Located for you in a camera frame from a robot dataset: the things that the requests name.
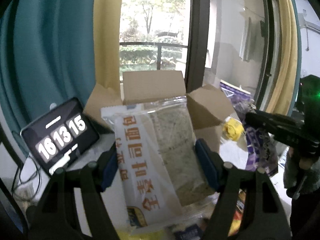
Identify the whole wheat toast bread bag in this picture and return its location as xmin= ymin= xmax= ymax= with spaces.
xmin=100 ymin=96 xmax=214 ymax=229

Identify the gloved right hand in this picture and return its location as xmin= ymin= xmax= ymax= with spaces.
xmin=284 ymin=147 xmax=319 ymax=199

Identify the purple snack bag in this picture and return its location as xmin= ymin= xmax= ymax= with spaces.
xmin=220 ymin=80 xmax=278 ymax=177

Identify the yellow duck snack pack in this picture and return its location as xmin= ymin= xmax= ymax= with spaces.
xmin=223 ymin=117 xmax=245 ymax=141

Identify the tablet showing clock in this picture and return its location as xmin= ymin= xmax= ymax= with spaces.
xmin=20 ymin=97 xmax=99 ymax=176

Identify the brown cardboard box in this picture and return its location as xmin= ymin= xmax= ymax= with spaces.
xmin=84 ymin=70 xmax=234 ymax=152

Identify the black balcony railing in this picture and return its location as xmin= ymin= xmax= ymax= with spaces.
xmin=119 ymin=42 xmax=188 ymax=72

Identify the teal curtain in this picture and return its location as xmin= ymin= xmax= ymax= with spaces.
xmin=1 ymin=0 xmax=95 ymax=155

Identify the yellow curtain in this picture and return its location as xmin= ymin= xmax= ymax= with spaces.
xmin=93 ymin=0 xmax=122 ymax=96

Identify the black charging cable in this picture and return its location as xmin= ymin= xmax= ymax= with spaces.
xmin=11 ymin=154 xmax=42 ymax=202

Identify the black window frame post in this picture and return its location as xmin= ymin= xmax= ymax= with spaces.
xmin=184 ymin=0 xmax=210 ymax=93

